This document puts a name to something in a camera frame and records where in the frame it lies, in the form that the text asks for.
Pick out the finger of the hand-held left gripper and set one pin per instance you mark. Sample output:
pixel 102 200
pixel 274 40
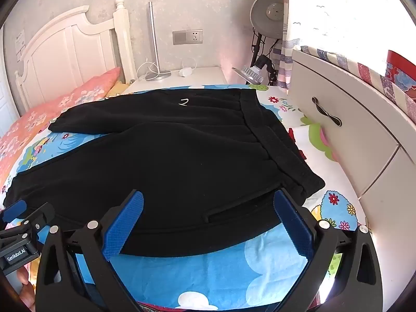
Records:
pixel 40 216
pixel 14 208

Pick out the white patchwork curtain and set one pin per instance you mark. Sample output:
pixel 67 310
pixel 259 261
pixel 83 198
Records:
pixel 325 16

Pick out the grey round fan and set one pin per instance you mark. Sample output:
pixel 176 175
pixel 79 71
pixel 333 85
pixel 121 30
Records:
pixel 269 13

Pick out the black clamp spotlight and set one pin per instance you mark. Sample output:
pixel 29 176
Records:
pixel 250 73

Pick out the red box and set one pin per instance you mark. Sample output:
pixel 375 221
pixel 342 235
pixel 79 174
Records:
pixel 403 68

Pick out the white drawer cabinet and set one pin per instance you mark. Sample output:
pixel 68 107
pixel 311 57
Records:
pixel 351 130

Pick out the black pants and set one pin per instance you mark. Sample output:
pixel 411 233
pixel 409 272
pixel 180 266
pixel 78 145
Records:
pixel 178 152

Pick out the black stand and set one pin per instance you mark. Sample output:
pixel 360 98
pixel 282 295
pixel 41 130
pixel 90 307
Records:
pixel 256 48

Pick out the blue cartoon bed sheet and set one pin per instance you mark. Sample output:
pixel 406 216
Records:
pixel 227 266

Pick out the white wardrobe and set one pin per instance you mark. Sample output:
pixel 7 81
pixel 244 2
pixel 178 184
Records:
pixel 5 104

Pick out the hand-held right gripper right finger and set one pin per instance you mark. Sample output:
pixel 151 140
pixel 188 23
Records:
pixel 295 227

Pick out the silver pole lamp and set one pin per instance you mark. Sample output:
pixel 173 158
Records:
pixel 152 39

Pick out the white wooden headboard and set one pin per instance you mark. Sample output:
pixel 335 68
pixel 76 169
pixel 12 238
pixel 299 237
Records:
pixel 65 58

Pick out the yellow pillow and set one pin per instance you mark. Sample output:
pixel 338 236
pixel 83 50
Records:
pixel 117 89

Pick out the grey wall socket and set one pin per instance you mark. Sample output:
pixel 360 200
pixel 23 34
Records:
pixel 188 37

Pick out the white bedside table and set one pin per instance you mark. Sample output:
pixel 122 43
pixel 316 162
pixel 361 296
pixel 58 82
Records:
pixel 195 78

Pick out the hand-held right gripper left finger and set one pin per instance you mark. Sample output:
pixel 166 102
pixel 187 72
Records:
pixel 123 227

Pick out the person's left hand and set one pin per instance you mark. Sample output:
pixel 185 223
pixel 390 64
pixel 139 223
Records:
pixel 27 289

